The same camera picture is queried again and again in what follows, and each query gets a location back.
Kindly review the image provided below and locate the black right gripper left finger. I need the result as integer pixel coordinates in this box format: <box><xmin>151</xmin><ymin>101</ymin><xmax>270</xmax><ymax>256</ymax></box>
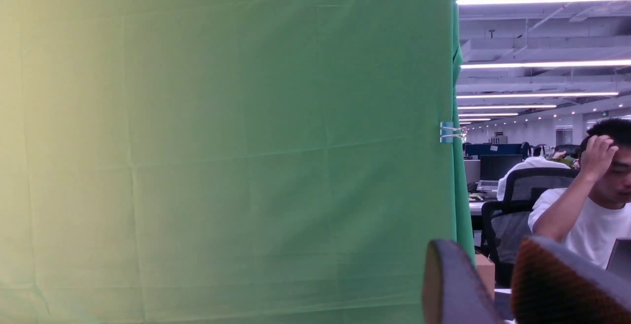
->
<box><xmin>422</xmin><ymin>239</ymin><xmax>503</xmax><ymax>324</ymax></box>

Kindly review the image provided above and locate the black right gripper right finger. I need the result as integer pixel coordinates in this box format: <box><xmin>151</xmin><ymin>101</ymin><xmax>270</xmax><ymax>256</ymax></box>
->
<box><xmin>511</xmin><ymin>236</ymin><xmax>631</xmax><ymax>324</ymax></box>

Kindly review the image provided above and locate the grey laptop corner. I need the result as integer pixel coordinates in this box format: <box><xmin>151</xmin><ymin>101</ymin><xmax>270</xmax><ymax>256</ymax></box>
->
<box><xmin>606</xmin><ymin>237</ymin><xmax>631</xmax><ymax>282</ymax></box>

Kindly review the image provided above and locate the man in white shirt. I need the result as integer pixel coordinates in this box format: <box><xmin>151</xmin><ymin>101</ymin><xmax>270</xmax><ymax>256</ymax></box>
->
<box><xmin>528</xmin><ymin>118</ymin><xmax>631</xmax><ymax>268</ymax></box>

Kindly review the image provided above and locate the black mesh office chair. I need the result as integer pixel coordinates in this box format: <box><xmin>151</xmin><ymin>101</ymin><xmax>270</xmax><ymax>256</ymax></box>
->
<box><xmin>480</xmin><ymin>168</ymin><xmax>578</xmax><ymax>288</ymax></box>

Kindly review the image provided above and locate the seated person in background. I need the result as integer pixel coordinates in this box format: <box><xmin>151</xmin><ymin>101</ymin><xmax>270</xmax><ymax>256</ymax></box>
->
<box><xmin>496</xmin><ymin>146</ymin><xmax>572</xmax><ymax>201</ymax></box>

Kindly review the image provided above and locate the black computer monitor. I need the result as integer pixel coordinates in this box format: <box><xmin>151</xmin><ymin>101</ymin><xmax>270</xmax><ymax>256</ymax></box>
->
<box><xmin>480</xmin><ymin>155</ymin><xmax>523</xmax><ymax>181</ymax></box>

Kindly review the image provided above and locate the blue binder clip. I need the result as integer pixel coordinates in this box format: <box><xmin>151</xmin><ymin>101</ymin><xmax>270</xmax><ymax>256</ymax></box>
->
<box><xmin>439</xmin><ymin>122</ymin><xmax>468</xmax><ymax>144</ymax></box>

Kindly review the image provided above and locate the green backdrop cloth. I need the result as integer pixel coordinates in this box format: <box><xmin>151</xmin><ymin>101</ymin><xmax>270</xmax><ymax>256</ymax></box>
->
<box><xmin>1</xmin><ymin>0</ymin><xmax>472</xmax><ymax>324</ymax></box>

